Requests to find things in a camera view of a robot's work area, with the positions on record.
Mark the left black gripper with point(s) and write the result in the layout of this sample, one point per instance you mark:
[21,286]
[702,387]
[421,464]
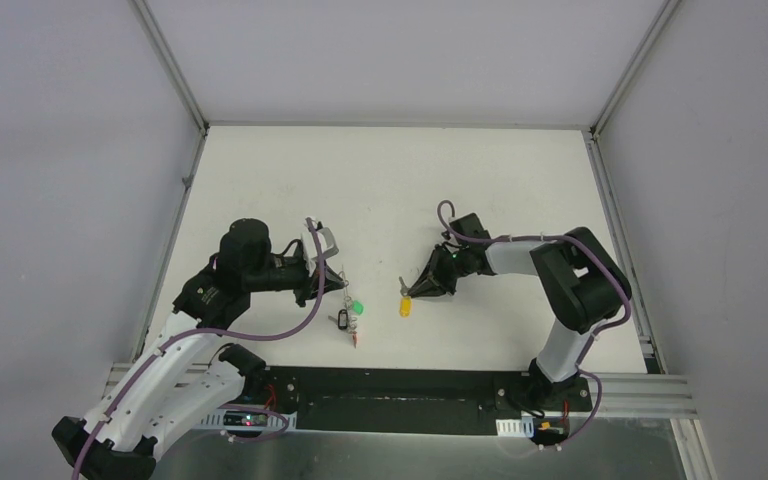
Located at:
[308,277]

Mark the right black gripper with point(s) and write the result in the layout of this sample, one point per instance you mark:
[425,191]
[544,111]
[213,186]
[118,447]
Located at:
[433,281]

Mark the key with yellow tag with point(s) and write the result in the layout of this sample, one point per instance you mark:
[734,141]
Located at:
[405,305]

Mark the key with black tag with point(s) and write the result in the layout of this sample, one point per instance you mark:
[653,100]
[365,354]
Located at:
[341,320]

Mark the perforated metal ring plate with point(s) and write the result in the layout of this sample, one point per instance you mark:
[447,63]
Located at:
[347,302]

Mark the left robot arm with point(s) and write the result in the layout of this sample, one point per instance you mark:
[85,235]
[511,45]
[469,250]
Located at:
[127,433]

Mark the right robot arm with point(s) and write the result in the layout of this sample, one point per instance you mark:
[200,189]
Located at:
[586,291]

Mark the green key tag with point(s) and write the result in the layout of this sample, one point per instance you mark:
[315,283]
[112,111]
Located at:
[357,307]

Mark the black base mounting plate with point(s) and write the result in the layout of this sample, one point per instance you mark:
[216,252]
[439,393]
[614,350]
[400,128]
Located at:
[437,402]

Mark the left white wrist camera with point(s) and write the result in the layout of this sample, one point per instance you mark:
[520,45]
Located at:
[318,242]

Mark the aluminium frame rail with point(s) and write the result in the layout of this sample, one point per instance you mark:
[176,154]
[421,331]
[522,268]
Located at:
[622,394]

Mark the white slotted cable duct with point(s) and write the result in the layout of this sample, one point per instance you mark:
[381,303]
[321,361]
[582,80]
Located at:
[247,420]

